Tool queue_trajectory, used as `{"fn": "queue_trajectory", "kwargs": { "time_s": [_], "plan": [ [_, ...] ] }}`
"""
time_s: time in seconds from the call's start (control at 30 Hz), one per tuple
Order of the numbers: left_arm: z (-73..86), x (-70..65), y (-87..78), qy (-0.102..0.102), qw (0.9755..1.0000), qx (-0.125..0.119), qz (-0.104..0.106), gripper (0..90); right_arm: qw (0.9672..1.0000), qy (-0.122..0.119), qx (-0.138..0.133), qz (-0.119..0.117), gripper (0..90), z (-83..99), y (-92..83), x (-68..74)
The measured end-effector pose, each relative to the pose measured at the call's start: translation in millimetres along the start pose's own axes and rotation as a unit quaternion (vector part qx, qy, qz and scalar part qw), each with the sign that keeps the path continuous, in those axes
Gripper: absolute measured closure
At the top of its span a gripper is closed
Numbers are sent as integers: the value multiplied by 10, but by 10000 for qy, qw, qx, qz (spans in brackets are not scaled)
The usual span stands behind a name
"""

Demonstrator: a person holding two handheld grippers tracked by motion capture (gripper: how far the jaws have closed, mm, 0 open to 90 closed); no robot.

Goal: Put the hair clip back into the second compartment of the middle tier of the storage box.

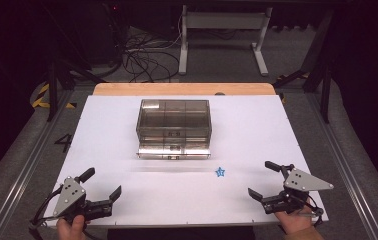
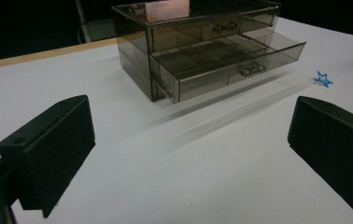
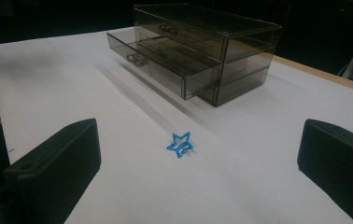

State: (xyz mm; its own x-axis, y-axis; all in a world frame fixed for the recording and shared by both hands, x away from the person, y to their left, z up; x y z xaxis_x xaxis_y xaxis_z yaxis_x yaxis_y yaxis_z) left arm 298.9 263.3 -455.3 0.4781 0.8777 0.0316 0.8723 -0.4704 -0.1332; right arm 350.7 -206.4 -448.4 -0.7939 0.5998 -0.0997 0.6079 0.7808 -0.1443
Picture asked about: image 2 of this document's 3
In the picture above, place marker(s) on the smoky transparent drawer organizer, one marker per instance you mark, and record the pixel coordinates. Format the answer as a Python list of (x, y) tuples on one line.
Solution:
[(140, 59)]

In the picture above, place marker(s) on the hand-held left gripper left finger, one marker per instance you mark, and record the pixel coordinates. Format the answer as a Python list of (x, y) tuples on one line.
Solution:
[(51, 152)]

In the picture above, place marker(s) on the smoky transparent closed drawer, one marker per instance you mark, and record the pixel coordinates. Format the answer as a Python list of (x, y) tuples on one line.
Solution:
[(208, 29)]

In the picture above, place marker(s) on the metal stand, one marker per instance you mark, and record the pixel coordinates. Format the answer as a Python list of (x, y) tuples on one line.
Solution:
[(82, 21)]

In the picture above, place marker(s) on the blue star hair clip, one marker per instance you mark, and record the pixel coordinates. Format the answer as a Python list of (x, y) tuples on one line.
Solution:
[(323, 80)]

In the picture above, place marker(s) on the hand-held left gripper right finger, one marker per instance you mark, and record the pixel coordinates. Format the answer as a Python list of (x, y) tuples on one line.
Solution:
[(333, 146)]

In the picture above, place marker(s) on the white card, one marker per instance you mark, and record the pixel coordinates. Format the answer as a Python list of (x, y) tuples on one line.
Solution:
[(166, 8)]

